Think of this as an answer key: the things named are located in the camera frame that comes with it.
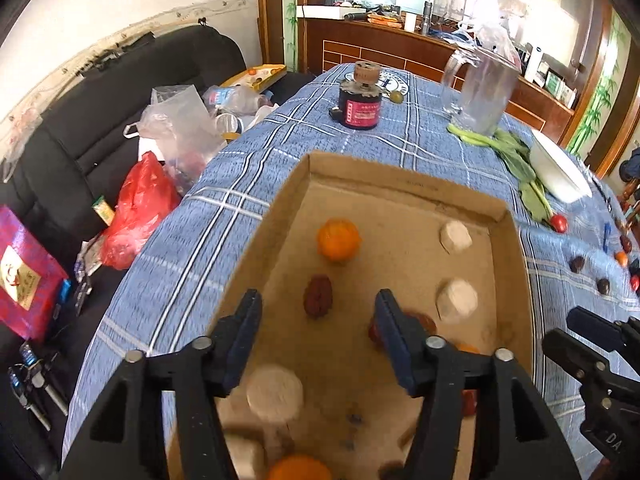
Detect black ink bottle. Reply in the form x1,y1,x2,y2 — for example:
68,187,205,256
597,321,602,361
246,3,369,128
329,61,385,131

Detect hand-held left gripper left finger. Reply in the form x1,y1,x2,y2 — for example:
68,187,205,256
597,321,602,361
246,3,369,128
59,288,264,480

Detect blue plaid tablecloth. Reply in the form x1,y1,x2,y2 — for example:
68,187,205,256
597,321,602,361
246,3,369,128
62,62,640,480

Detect yellow tray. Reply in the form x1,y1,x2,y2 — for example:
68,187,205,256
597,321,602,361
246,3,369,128
220,63,288,93

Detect brown cardboard box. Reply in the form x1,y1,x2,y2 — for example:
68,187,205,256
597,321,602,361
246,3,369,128
165,151,536,480

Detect small green packet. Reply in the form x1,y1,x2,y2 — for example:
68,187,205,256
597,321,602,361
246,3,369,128
91,196,116,226

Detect red plastic bag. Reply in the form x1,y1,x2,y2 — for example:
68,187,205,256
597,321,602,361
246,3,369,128
100,151,182,271

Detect bamboo wall sticker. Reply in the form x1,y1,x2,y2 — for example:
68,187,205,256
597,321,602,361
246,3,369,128
570,20,631,156
284,0,300,68

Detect clear plastic bottle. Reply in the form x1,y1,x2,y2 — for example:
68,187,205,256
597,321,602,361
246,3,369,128
202,85,273,116

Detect black sofa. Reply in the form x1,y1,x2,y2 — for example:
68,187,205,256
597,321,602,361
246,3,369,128
0,25,311,480

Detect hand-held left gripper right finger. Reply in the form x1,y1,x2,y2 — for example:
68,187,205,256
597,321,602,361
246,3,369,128
375,288,581,480

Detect clear glass pitcher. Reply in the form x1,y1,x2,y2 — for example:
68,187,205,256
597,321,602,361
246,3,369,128
440,46,523,136

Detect white flat box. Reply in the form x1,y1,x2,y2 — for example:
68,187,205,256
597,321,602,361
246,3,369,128
296,4,353,20

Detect white bowl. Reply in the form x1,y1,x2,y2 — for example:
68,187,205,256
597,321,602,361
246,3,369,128
529,129,593,204

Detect translucent plastic bag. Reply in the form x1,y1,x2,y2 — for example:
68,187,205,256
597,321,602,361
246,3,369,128
470,10,523,61

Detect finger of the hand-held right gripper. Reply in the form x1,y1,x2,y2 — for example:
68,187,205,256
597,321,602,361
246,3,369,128
542,328,621,401
567,306,640,361

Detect clear plastic bag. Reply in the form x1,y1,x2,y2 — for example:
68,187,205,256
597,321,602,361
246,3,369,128
123,85,228,196

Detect metal tools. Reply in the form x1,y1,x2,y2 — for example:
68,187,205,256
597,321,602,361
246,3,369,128
7,342,68,431

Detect wooden counter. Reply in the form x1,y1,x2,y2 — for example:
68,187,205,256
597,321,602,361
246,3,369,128
297,12,576,131

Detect green leafy vegetables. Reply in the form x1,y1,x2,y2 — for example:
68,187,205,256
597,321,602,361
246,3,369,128
446,124,556,223

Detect large orange mandarin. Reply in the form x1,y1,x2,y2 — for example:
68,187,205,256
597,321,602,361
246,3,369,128
267,454,333,480

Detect beige round cake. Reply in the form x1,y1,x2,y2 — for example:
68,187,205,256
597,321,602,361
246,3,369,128
246,364,304,423
440,221,473,254
436,279,479,325

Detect white carton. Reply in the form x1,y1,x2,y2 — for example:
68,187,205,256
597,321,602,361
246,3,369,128
525,46,546,86

